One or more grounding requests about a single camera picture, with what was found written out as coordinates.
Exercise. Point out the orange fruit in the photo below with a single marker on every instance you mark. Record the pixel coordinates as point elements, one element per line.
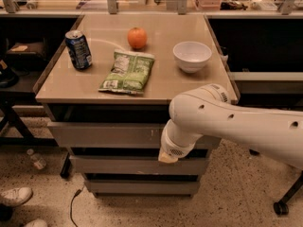
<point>137,37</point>

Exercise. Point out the grey bottom drawer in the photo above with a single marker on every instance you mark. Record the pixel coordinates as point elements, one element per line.
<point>142,187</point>

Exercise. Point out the white sneaker lower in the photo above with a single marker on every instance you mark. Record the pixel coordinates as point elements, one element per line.
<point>36,223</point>

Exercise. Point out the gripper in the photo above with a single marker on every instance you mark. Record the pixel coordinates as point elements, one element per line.
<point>174,148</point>

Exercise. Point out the black office chair base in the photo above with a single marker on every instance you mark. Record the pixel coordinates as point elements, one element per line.
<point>271,186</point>

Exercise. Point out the blue soda can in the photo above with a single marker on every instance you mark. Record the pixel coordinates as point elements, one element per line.
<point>78,49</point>

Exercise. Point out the black stand left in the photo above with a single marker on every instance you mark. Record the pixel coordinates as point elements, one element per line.
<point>18,91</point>

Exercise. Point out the grey top drawer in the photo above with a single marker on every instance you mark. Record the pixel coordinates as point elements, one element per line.
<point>106,135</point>

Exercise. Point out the white sneaker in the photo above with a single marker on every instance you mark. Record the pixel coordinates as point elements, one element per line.
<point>16,196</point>
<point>36,223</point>

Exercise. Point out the grey drawer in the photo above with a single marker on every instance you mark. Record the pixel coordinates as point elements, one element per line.
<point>141,166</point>
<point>106,135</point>
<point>142,187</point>

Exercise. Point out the white sneaker upper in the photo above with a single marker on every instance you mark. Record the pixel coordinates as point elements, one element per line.
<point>16,196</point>

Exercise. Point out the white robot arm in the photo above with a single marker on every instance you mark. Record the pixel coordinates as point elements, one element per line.
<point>207,111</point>

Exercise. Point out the white bowl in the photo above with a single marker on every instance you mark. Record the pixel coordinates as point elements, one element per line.
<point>191,57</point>

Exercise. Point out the grey drawer cabinet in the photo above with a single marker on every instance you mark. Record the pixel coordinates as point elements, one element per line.
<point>70,95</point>

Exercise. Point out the green chip bag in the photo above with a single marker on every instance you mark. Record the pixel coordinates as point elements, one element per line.
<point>129,73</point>

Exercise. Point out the grey middle drawer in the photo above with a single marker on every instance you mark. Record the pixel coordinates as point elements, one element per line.
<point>141,166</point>

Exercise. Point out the plastic bottle on floor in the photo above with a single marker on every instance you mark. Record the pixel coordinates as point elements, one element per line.
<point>36,158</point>

